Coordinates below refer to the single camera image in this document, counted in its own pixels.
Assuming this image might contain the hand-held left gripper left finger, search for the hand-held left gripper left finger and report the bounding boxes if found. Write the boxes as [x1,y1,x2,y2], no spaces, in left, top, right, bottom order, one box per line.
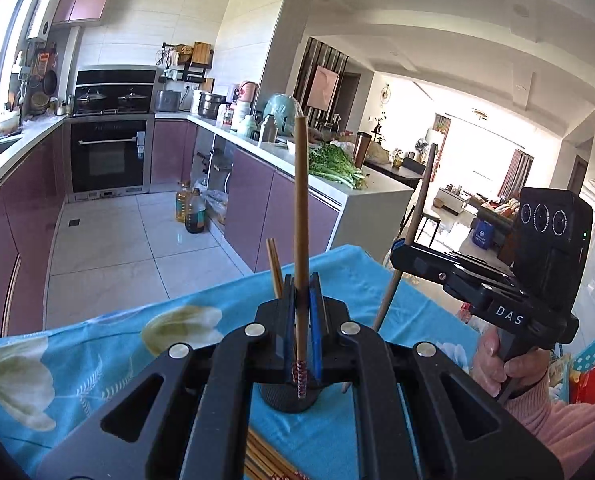
[35,274,298,480]

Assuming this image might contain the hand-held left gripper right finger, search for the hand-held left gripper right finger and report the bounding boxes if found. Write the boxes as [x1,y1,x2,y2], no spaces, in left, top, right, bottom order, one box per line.
[307,273,564,480]

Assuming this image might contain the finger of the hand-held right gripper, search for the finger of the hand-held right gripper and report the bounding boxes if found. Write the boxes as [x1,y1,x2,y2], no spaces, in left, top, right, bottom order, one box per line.
[390,247,489,307]
[391,240,513,286]

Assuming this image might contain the black mesh utensil holder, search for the black mesh utensil holder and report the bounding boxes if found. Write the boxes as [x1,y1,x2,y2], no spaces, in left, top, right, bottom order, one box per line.
[258,380,331,414]

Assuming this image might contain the bunch of wooden chopsticks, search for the bunch of wooden chopsticks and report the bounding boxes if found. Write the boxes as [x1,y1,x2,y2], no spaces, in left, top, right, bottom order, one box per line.
[245,427,311,480]

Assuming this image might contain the person's right forearm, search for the person's right forearm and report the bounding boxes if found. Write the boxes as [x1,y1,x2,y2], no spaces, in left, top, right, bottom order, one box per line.
[500,370,595,480]

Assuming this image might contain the person's right hand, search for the person's right hand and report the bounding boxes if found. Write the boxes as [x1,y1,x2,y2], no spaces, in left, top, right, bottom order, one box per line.
[470,329,553,400]

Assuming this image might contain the blue shopping bag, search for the blue shopping bag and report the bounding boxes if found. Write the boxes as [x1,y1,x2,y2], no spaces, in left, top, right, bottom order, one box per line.
[472,220,498,251]

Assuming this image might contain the white coffee table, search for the white coffee table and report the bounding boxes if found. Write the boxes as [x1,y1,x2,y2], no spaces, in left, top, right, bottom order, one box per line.
[437,187,481,216]

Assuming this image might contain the living room sofa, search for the living room sofa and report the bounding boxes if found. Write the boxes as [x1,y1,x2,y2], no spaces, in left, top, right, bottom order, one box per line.
[477,197,521,227]

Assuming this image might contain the brown curtain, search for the brown curtain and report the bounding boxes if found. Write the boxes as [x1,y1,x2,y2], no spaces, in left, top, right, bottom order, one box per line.
[497,149,535,198]

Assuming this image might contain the blue dotted box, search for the blue dotted box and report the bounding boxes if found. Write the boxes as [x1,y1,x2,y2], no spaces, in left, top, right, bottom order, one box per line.
[572,337,595,376]

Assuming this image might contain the purple counter base cabinet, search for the purple counter base cabinet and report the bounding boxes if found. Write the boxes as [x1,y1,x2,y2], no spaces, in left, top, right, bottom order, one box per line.
[222,145,341,273]

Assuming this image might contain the brown tumbler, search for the brown tumbler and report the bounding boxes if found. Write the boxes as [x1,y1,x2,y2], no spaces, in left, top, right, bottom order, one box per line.
[353,131,374,168]

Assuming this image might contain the leafy green vegetables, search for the leafy green vegetables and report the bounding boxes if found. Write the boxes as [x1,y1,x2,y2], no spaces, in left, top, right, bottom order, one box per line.
[307,142,369,190]

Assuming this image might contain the dark sauce bottle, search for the dark sauce bottle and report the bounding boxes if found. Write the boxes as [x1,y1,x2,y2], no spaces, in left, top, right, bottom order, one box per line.
[184,188,207,234]

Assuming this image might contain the yellow cooking oil bottle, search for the yellow cooking oil bottle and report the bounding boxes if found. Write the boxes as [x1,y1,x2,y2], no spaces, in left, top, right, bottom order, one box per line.
[176,182,193,223]

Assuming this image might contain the blue floral tablecloth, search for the blue floral tablecloth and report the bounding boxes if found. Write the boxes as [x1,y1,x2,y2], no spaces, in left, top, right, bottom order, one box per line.
[0,244,483,480]

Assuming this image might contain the mint green appliance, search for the mint green appliance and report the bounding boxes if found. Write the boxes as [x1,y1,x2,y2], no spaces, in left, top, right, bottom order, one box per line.
[264,93,303,136]

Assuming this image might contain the steel stock pot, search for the steel stock pot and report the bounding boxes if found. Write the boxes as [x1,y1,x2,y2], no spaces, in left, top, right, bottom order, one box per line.
[198,91,227,120]

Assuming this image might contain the built-in black oven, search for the built-in black oven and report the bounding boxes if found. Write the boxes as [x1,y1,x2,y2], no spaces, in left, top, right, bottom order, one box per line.
[68,115,154,196]

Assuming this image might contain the square steel container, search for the square steel container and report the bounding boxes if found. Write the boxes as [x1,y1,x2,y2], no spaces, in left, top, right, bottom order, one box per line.
[155,90,181,113]

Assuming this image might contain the black lidded cooking pot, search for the black lidded cooking pot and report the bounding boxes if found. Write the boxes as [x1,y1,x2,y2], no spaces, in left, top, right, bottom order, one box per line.
[118,90,149,111]
[78,87,109,112]

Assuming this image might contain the purple sink base cabinet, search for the purple sink base cabinet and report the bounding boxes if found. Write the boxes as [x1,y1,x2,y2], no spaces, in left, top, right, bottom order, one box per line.
[0,120,71,338]

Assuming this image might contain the black integrated stove hood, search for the black integrated stove hood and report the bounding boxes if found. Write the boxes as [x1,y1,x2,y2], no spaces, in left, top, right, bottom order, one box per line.
[74,66,158,116]

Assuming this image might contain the white water heater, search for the white water heater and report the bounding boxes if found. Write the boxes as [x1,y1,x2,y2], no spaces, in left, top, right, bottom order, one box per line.
[26,0,64,42]

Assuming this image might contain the kitchen window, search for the kitchen window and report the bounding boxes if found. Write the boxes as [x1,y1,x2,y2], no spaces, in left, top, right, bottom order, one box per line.
[0,0,44,126]

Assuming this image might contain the pink wall picture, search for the pink wall picture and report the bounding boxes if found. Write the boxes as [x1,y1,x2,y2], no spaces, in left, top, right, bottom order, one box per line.
[310,66,339,111]

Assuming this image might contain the black wall rack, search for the black wall rack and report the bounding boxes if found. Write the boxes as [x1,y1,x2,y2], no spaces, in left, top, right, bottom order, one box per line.
[158,42,214,86]

